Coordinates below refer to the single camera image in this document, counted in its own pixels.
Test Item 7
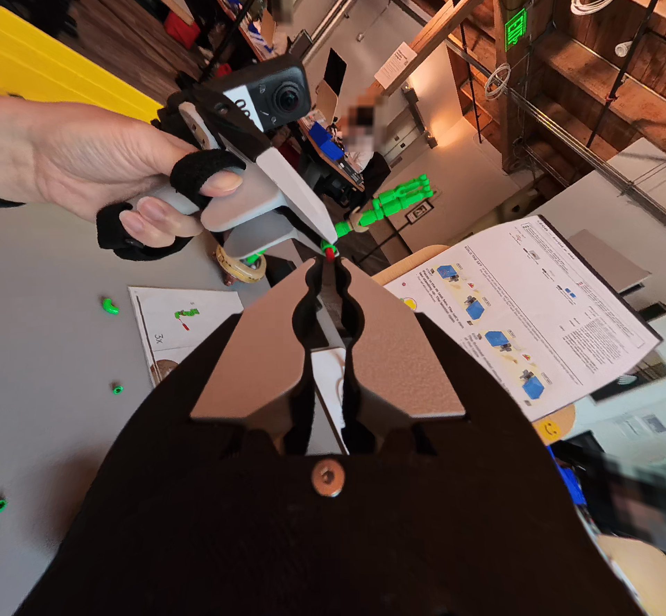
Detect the person's left hand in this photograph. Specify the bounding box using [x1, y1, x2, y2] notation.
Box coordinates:
[0, 96, 245, 250]

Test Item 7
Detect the lego instruction booklet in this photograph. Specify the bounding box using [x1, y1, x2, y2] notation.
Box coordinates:
[128, 286, 348, 456]

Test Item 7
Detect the white wall notice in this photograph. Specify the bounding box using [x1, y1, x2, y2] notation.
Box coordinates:
[375, 43, 418, 89]

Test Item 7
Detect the blue plastic box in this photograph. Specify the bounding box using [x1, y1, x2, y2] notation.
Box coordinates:
[546, 444, 588, 523]

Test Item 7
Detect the green lego bamboo stalk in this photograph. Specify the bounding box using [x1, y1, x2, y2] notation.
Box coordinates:
[322, 174, 434, 253]

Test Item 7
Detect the green exit sign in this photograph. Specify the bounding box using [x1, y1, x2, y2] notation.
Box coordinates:
[504, 8, 527, 52]

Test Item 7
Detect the round tan lego pot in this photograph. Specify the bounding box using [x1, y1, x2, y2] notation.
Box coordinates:
[216, 244, 267, 284]

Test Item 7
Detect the red box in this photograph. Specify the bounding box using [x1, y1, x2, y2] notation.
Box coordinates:
[164, 10, 201, 50]

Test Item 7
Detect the instruction sheet on wooden stand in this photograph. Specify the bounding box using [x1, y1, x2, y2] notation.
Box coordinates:
[372, 245, 578, 446]

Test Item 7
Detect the black tripod pole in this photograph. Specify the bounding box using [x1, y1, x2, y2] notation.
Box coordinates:
[202, 0, 288, 80]

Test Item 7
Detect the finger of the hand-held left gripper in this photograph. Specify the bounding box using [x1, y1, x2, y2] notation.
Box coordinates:
[224, 225, 324, 261]
[200, 148, 340, 259]

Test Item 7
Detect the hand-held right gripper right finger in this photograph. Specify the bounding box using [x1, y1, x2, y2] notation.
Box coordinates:
[334, 257, 466, 454]

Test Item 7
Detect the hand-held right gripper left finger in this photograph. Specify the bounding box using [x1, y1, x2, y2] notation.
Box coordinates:
[190, 256, 318, 454]

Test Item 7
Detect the large yellow plastic panel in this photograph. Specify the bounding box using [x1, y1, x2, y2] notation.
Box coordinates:
[0, 5, 163, 124]

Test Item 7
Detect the printed instruction sheet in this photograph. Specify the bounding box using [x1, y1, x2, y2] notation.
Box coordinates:
[384, 215, 663, 422]

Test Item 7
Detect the black monitor screen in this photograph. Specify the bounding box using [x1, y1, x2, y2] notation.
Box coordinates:
[324, 48, 348, 97]

